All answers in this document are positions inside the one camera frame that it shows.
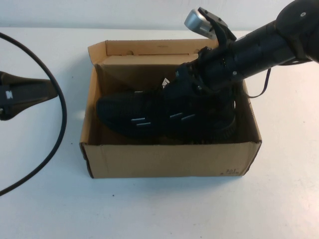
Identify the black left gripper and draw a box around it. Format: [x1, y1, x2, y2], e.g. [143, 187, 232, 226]
[0, 71, 54, 122]

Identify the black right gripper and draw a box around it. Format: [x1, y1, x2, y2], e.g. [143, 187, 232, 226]
[163, 46, 221, 106]

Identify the brown cardboard shoe box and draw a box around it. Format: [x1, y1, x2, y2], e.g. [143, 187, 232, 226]
[79, 39, 262, 179]

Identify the black left camera cable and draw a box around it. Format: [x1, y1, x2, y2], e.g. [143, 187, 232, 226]
[0, 31, 68, 197]

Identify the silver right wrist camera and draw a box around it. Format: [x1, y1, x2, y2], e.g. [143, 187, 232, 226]
[183, 8, 214, 40]

